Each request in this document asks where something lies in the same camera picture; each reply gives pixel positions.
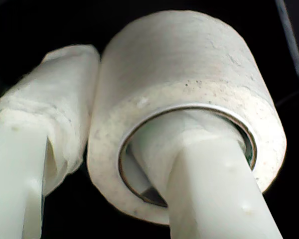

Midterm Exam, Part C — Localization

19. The white tape roll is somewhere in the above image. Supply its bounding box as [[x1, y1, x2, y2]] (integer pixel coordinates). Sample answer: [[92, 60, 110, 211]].
[[87, 9, 287, 226]]

